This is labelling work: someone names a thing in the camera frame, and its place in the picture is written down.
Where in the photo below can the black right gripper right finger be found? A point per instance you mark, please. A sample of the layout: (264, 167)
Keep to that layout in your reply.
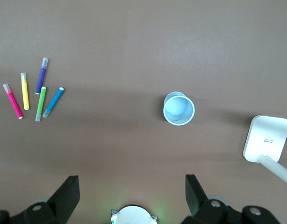
(195, 196)

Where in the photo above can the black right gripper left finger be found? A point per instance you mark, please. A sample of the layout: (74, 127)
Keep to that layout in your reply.
(64, 198)

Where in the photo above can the blue marker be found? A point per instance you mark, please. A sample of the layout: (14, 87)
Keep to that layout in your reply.
(53, 102)

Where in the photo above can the pink marker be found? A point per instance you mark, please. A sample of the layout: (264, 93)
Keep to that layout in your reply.
(13, 102)

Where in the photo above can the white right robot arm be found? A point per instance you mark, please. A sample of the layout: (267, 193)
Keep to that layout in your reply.
(134, 215)

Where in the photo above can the blue mesh cup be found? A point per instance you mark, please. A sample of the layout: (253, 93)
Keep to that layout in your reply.
(178, 109)

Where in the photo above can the green marker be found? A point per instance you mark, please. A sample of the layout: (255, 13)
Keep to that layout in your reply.
(41, 102)

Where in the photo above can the yellow marker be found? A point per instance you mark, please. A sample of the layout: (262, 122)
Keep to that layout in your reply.
(25, 93)

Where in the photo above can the purple marker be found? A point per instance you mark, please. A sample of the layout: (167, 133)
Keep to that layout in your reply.
(41, 77)

